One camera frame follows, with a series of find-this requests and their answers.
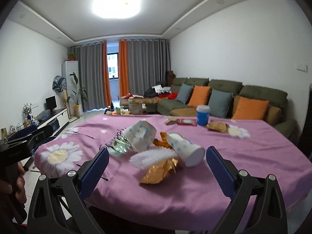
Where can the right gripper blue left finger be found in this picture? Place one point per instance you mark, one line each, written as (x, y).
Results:
(50, 196)

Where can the paper cup with blue dandelions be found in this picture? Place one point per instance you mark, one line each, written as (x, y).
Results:
(140, 135)

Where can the orange cushion far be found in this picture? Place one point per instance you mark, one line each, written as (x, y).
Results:
(200, 96)

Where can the red packaged cake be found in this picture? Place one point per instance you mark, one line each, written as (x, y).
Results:
(187, 122)

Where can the brown seat cushion cover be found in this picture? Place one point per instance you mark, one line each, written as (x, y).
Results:
(184, 112)

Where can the pile of clothes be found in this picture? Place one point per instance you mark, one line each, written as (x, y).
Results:
(161, 91)

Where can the white black tv cabinet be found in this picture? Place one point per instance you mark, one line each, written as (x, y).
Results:
(58, 120)

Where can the small black monitor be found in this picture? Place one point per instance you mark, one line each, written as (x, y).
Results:
(51, 103)

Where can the grey orange curtain right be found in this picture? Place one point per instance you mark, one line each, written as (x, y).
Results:
(142, 63)

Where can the grey orange curtain left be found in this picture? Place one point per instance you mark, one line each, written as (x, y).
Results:
(93, 74)

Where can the brown snack bag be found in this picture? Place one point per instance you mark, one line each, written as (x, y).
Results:
(218, 126)

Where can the pink floral tablecloth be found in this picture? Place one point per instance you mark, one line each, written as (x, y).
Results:
(191, 199)

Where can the green sectional sofa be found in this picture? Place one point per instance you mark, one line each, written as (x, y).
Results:
(275, 115)

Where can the orange cushion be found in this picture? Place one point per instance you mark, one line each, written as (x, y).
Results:
(200, 96)
(249, 109)

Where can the covered standing fan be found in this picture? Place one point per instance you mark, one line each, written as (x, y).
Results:
(59, 84)

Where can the grey orange curtain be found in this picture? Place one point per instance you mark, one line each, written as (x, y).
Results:
(93, 74)
(142, 63)

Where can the white foam fruit net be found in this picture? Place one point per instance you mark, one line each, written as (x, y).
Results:
(146, 159)

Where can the gold foil wrapper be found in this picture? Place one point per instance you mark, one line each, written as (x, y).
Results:
(160, 171)

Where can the clear packaged biscuits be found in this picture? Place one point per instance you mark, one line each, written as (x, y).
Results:
(171, 120)

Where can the person's left hand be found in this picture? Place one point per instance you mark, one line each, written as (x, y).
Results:
(19, 187)

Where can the grey blue cushion near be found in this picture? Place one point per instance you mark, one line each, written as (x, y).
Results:
(219, 103)

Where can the grey blue cushion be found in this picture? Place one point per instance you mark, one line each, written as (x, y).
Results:
(184, 93)
(219, 103)

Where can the tall potted plant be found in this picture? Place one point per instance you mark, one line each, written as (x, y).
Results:
(79, 95)

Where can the white standing air conditioner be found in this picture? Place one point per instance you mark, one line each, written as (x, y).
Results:
(69, 68)

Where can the white wall switch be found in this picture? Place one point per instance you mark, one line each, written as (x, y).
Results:
(301, 67)

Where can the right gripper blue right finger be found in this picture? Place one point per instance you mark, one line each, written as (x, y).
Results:
(268, 214)

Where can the blue white lidded cup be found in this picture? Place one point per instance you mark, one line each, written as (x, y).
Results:
(202, 114)

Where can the cluttered coffee table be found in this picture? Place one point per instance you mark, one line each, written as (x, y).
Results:
(136, 106)

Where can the orange cushion near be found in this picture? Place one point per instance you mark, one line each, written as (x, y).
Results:
(249, 109)

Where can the grey blue cushion far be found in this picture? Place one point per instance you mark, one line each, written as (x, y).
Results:
(184, 93)

